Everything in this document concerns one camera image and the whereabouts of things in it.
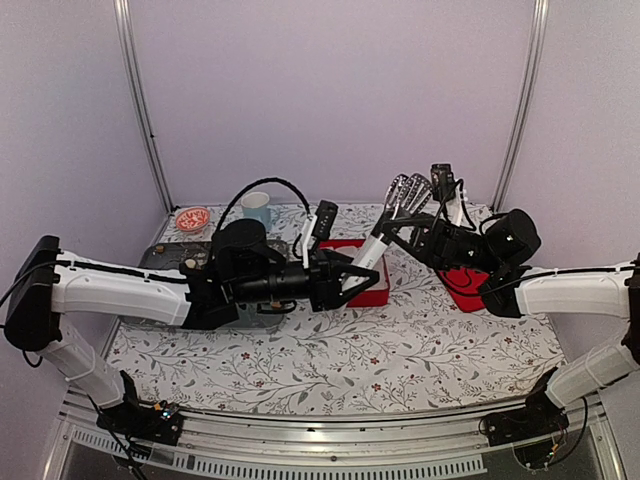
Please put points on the right aluminium frame post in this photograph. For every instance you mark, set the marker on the right aluminium frame post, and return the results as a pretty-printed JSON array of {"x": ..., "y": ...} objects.
[{"x": 526, "y": 95}]

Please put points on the front aluminium rail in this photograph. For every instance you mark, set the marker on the front aluminium rail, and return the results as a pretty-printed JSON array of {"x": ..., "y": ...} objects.
[{"x": 443, "y": 444}]

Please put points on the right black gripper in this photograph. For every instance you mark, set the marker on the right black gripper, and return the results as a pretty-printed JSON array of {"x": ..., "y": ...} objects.
[{"x": 438, "y": 243}]

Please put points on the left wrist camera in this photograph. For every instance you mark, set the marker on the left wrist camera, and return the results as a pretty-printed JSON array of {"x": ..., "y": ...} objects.
[{"x": 326, "y": 213}]

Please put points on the red chocolate box base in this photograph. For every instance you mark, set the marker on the red chocolate box base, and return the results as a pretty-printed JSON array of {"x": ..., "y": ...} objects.
[{"x": 378, "y": 294}]

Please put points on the aluminium frame post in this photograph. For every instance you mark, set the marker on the aluminium frame post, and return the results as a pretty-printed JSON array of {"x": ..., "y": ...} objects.
[
  {"x": 125, "y": 31},
  {"x": 526, "y": 95}
]

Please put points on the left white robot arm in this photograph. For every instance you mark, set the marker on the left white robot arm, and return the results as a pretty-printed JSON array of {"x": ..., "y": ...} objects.
[{"x": 241, "y": 269}]

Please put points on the light blue mug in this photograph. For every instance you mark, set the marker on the light blue mug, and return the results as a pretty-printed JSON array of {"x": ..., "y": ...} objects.
[{"x": 256, "y": 205}]

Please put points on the green floral tray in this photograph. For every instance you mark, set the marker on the green floral tray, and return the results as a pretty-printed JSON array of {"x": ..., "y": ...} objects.
[{"x": 169, "y": 255}]

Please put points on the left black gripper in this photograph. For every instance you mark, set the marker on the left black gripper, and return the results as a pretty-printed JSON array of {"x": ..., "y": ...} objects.
[{"x": 329, "y": 293}]

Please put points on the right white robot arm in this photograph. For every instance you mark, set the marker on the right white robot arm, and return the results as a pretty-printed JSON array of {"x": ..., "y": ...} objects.
[{"x": 500, "y": 248}]

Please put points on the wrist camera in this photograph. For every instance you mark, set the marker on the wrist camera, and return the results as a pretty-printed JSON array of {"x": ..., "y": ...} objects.
[
  {"x": 442, "y": 181},
  {"x": 326, "y": 213}
]

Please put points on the red box lid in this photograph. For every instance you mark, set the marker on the red box lid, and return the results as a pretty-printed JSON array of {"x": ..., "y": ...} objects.
[{"x": 464, "y": 285}]

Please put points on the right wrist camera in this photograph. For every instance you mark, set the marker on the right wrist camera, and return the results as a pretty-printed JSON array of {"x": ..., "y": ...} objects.
[{"x": 442, "y": 181}]

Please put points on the left aluminium frame post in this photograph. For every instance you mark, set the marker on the left aluminium frame post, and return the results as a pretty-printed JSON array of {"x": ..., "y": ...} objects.
[{"x": 125, "y": 31}]

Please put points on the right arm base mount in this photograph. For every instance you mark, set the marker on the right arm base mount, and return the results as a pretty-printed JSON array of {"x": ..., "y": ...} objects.
[{"x": 525, "y": 425}]

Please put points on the white plastic box insert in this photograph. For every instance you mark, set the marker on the white plastic box insert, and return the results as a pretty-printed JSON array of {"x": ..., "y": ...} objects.
[{"x": 351, "y": 251}]

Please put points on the red patterned small bowl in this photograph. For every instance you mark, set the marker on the red patterned small bowl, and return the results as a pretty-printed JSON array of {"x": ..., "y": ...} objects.
[{"x": 192, "y": 219}]

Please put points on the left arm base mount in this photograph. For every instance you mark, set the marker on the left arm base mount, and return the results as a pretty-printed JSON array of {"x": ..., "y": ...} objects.
[{"x": 161, "y": 423}]

